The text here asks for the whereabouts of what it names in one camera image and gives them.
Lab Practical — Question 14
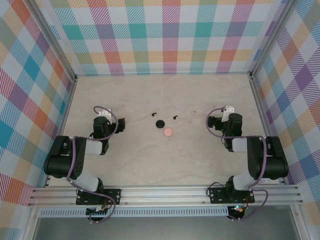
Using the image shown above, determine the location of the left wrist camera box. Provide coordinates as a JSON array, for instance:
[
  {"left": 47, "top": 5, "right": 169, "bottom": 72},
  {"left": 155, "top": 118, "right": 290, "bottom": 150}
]
[{"left": 96, "top": 107, "right": 113, "bottom": 117}]

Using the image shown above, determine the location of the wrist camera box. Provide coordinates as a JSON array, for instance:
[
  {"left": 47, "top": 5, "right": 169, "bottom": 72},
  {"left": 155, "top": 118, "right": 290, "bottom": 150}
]
[
  {"left": 96, "top": 107, "right": 113, "bottom": 117},
  {"left": 222, "top": 105, "right": 236, "bottom": 120}
]

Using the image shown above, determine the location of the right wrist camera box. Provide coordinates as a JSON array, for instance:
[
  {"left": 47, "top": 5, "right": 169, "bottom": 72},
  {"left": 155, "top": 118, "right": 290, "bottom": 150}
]
[{"left": 222, "top": 105, "right": 236, "bottom": 120}]

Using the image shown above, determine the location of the aluminium table side rail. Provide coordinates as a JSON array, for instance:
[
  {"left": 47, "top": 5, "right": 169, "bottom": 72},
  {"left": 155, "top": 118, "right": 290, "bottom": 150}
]
[
  {"left": 249, "top": 74, "right": 286, "bottom": 185},
  {"left": 42, "top": 76, "right": 79, "bottom": 189}
]

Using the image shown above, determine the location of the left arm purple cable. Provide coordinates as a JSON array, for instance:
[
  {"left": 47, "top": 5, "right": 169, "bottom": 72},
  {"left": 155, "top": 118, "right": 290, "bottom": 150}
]
[{"left": 66, "top": 105, "right": 119, "bottom": 224}]

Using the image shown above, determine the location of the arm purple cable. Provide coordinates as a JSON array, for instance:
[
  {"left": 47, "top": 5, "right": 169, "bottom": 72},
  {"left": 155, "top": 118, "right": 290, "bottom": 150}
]
[
  {"left": 66, "top": 105, "right": 119, "bottom": 224},
  {"left": 206, "top": 107, "right": 270, "bottom": 222}
]

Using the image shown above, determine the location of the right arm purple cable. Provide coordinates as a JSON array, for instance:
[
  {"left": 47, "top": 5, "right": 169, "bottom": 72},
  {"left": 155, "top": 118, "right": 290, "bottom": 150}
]
[{"left": 206, "top": 107, "right": 270, "bottom": 222}]

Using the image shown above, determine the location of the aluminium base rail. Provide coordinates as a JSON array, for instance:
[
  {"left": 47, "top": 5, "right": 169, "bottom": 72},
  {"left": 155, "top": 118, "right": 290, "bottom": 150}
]
[{"left": 27, "top": 184, "right": 304, "bottom": 207}]

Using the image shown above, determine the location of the slotted grey cable duct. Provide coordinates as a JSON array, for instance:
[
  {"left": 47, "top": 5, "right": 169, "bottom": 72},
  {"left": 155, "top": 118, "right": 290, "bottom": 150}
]
[{"left": 39, "top": 208, "right": 230, "bottom": 218}]

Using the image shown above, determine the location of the aluminium frame post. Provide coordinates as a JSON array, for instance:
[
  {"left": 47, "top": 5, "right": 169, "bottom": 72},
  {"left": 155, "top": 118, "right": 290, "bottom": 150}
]
[
  {"left": 248, "top": 0, "right": 295, "bottom": 81},
  {"left": 29, "top": 0, "right": 78, "bottom": 85}
]

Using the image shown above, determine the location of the aluminium frame leg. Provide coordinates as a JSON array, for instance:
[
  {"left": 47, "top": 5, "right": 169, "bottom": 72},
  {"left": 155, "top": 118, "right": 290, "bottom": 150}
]
[
  {"left": 289, "top": 204, "right": 310, "bottom": 240},
  {"left": 23, "top": 206, "right": 42, "bottom": 240}
]

